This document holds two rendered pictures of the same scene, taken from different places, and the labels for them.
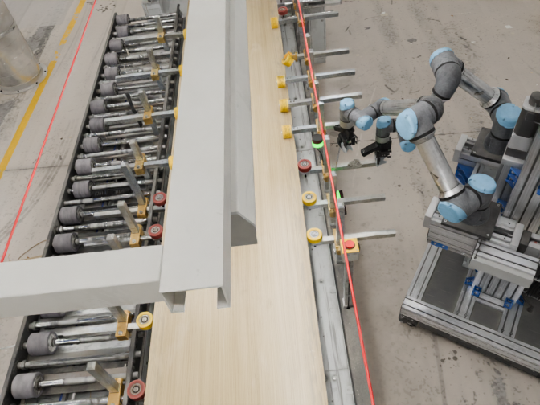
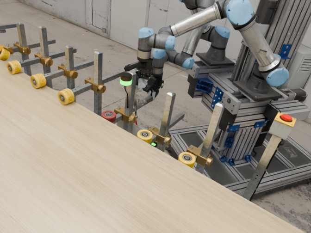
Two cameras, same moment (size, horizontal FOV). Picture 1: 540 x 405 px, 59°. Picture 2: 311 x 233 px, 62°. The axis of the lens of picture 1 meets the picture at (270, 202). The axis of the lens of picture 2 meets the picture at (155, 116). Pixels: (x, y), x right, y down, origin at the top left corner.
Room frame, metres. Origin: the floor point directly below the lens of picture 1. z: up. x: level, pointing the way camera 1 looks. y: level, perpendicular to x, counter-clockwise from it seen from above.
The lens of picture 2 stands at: (1.18, 0.70, 1.72)
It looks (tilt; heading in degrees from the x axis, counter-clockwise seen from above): 34 degrees down; 296
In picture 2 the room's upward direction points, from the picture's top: 9 degrees clockwise
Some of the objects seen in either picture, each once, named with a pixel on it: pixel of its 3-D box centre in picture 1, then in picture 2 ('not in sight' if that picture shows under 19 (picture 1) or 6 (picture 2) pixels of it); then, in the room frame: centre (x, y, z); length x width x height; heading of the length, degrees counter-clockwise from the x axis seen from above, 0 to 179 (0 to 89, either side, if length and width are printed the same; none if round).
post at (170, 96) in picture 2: (333, 202); (164, 130); (1.61, -0.34, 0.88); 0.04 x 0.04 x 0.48; 86
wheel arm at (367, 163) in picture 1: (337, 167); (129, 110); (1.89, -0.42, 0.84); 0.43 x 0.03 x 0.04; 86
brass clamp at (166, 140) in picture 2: (332, 205); (159, 136); (1.63, -0.34, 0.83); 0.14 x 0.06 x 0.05; 176
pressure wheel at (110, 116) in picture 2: (304, 169); (108, 121); (1.91, -0.23, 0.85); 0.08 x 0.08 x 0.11
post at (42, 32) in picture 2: (312, 81); (46, 61); (2.61, -0.41, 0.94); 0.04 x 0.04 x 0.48; 86
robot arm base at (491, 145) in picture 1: (501, 138); (216, 51); (1.67, -1.23, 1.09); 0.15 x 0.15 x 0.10
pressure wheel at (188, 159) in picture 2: (314, 239); (185, 165); (1.41, -0.20, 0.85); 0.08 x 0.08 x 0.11
